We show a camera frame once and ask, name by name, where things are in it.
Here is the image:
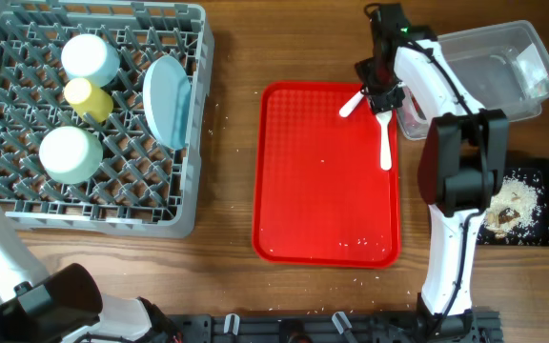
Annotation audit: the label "light blue bowl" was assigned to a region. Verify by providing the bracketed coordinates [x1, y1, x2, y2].
[61, 33, 120, 87]

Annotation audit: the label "red plastic tray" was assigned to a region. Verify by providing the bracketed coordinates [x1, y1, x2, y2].
[252, 81, 401, 269]

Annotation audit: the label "green bowl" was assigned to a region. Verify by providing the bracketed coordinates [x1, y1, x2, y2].
[38, 126, 103, 184]

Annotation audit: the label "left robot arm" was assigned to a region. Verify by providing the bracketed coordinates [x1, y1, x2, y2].
[0, 207, 183, 342]

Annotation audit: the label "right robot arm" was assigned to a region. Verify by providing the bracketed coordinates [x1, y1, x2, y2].
[355, 3, 509, 342]

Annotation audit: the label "yellow plastic cup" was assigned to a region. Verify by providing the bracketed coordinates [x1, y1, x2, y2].
[63, 78, 113, 123]

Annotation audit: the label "white plastic spoon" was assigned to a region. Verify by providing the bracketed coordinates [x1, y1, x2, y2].
[376, 111, 393, 171]

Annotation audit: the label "clear plastic bin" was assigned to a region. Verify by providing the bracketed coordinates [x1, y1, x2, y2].
[394, 20, 549, 140]

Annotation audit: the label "light blue plate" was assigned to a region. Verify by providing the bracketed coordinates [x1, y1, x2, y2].
[142, 55, 192, 150]

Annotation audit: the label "black plastic tray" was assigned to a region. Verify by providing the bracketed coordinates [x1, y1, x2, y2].
[478, 158, 549, 247]

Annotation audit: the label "white plastic fork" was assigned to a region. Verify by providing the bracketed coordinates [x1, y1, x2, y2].
[338, 91, 364, 118]

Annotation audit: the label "grey plastic dishwasher rack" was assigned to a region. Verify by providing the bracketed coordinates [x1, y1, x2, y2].
[0, 0, 214, 238]

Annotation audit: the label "food scraps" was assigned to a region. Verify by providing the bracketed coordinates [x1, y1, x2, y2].
[482, 176, 543, 238]

